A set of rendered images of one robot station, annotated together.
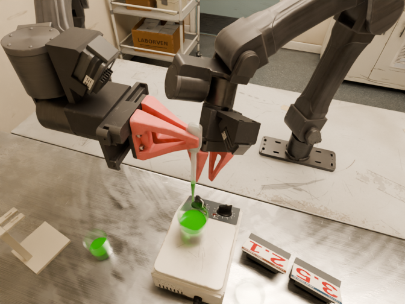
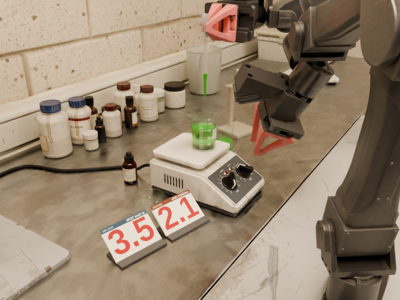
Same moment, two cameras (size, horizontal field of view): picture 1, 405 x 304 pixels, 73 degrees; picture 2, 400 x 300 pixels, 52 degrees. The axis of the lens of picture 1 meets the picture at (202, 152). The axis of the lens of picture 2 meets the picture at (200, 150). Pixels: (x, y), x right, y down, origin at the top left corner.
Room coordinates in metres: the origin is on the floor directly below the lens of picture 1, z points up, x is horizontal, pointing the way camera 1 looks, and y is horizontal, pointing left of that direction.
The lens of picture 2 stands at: (0.44, -0.71, 1.34)
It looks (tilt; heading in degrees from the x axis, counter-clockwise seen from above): 25 degrees down; 107
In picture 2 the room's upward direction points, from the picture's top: straight up
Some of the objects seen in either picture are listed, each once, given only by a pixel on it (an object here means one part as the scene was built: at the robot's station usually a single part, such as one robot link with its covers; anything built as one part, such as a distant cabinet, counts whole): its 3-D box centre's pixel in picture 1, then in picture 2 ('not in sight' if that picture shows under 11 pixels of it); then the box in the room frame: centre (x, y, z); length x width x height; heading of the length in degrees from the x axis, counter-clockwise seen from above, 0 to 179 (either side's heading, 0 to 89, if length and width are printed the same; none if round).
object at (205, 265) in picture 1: (196, 247); (191, 149); (0.21, 0.01, 0.98); 0.12 x 0.12 x 0.01; 75
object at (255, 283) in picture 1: (249, 294); (149, 200); (0.15, -0.09, 0.91); 0.06 x 0.06 x 0.02
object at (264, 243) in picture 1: (266, 251); (180, 213); (0.23, -0.13, 0.92); 0.09 x 0.06 x 0.04; 60
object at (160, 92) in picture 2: not in sight; (155, 100); (-0.04, 0.41, 0.93); 0.06 x 0.06 x 0.07
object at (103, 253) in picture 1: (99, 245); (224, 138); (0.23, 0.20, 0.93); 0.04 x 0.04 x 0.06
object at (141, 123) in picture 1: (166, 127); (221, 25); (0.25, 0.05, 1.22); 0.09 x 0.07 x 0.07; 74
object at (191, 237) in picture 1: (193, 225); (202, 130); (0.23, 0.01, 1.02); 0.06 x 0.05 x 0.08; 18
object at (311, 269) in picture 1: (316, 279); (133, 237); (0.18, -0.22, 0.92); 0.09 x 0.06 x 0.04; 60
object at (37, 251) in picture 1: (28, 233); (237, 108); (0.23, 0.32, 0.96); 0.08 x 0.08 x 0.13; 59
